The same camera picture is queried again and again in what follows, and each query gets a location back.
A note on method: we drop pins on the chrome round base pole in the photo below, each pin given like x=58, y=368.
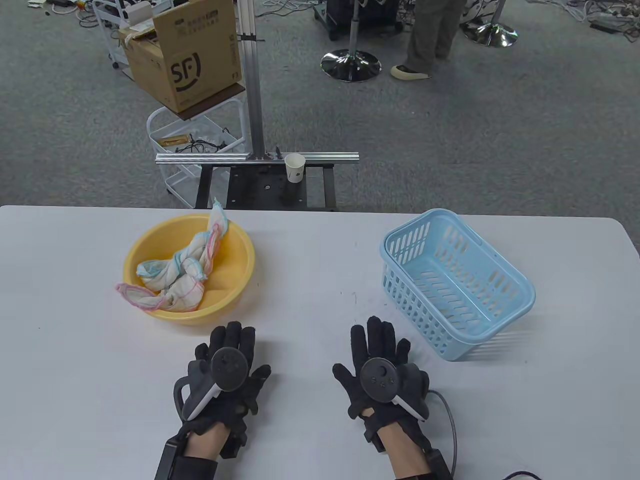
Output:
x=490, y=35
x=350, y=65

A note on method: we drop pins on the brown cardboard box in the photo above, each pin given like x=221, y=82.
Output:
x=200, y=60

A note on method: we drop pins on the black round tracking controller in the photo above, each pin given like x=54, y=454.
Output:
x=229, y=370
x=380, y=378

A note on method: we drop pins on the pink-edged white dish cloth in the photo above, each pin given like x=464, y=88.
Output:
x=132, y=295

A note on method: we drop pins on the person's right forearm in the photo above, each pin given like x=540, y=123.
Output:
x=405, y=450

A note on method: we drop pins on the aluminium profile rail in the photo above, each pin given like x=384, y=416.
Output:
x=200, y=158

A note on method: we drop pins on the yellow plastic basin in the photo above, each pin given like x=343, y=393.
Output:
x=235, y=245

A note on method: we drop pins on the black metal stand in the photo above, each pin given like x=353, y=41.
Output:
x=250, y=187

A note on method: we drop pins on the person's right hand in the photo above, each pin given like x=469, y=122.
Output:
x=380, y=340

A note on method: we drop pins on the white paper cup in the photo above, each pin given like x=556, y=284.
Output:
x=295, y=167

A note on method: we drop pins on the aluminium profile post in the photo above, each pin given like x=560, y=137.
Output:
x=252, y=100

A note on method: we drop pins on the person's left forearm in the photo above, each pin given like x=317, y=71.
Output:
x=205, y=442

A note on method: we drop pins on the black wheeled equipment base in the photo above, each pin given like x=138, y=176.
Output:
x=340, y=15

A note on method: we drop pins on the brown wooden board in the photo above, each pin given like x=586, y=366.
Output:
x=220, y=102

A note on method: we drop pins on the person's left hand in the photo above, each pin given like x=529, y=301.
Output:
x=247, y=350

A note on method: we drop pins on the white metal rack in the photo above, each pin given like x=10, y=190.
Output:
x=102, y=30

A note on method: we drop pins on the light blue plastic basket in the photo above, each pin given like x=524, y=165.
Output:
x=495, y=327

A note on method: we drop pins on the brown flat packet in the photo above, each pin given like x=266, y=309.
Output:
x=172, y=140

